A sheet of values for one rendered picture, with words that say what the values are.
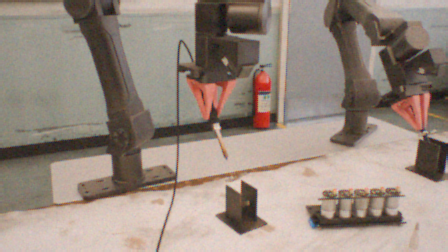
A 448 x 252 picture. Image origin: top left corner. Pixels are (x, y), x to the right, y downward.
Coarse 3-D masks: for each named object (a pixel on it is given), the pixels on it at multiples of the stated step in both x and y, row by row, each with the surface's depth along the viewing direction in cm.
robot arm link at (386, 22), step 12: (336, 0) 115; (348, 0) 111; (360, 0) 107; (324, 12) 122; (336, 12) 117; (348, 12) 111; (360, 12) 105; (372, 12) 98; (384, 12) 99; (324, 24) 123; (384, 24) 95; (396, 24) 95
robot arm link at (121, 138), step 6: (114, 132) 79; (120, 132) 79; (126, 132) 78; (114, 138) 80; (120, 138) 79; (126, 138) 78; (108, 144) 81; (114, 144) 80; (120, 144) 79; (126, 144) 79; (108, 150) 81; (114, 150) 80; (120, 150) 80; (132, 150) 83
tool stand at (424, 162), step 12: (432, 132) 90; (420, 144) 91; (432, 144) 88; (444, 144) 89; (420, 156) 91; (432, 156) 88; (444, 156) 89; (408, 168) 93; (420, 168) 92; (432, 168) 89; (444, 168) 90; (432, 180) 88
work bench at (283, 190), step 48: (384, 144) 109; (144, 192) 83; (192, 192) 83; (240, 192) 83; (288, 192) 83; (432, 192) 83; (0, 240) 67; (48, 240) 67; (96, 240) 67; (144, 240) 67; (192, 240) 67; (240, 240) 67; (288, 240) 67; (336, 240) 67; (384, 240) 67; (432, 240) 67
